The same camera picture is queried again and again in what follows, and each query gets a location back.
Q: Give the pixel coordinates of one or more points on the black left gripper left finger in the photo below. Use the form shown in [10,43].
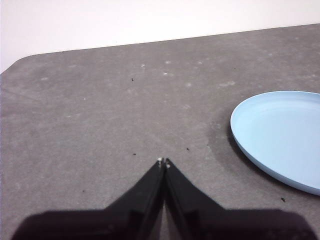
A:
[120,220]

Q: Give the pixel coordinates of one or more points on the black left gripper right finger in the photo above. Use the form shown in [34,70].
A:
[215,222]

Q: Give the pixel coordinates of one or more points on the light blue round plate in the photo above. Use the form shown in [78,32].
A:
[280,135]

